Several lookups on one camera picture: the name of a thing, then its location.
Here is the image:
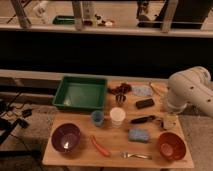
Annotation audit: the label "red orange pepper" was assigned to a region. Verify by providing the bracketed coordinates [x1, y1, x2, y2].
[90, 136, 111, 157]

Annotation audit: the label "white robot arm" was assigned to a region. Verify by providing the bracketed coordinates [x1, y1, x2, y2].
[164, 66, 213, 118]

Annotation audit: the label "green plastic tray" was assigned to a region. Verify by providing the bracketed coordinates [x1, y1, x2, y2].
[53, 76, 107, 111]

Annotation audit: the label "distant green tray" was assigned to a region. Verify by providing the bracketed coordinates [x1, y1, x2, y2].
[53, 15, 75, 25]

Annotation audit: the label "dark red grapes bunch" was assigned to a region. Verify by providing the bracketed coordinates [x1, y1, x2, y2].
[107, 83, 132, 95]

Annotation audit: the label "small metal whisk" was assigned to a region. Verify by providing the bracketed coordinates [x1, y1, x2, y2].
[115, 94, 126, 105]

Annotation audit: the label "white cup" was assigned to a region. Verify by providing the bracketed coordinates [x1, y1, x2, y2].
[110, 107, 126, 128]

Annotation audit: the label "blue cup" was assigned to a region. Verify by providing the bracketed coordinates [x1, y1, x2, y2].
[91, 110, 104, 127]

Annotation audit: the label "light blue cloth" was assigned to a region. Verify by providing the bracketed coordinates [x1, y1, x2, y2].
[132, 85, 153, 97]

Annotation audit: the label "black rectangular block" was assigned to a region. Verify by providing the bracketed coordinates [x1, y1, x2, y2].
[135, 99, 154, 109]

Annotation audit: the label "wooden spoon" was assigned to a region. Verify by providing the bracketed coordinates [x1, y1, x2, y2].
[149, 82, 163, 97]

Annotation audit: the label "blue sponge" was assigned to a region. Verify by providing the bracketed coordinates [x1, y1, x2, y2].
[128, 128, 150, 143]

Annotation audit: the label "purple bowl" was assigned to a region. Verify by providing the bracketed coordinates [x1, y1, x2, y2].
[51, 123, 81, 154]

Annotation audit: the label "silver fork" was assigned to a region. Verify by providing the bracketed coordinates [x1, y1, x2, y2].
[121, 152, 152, 160]

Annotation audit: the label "orange bowl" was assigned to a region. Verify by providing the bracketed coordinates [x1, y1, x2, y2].
[156, 132, 186, 161]

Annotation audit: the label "black handled tool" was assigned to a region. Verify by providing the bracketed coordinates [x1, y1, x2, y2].
[130, 115, 156, 124]

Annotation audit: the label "black cables on floor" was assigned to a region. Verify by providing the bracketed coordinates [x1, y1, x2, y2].
[0, 92, 34, 148]

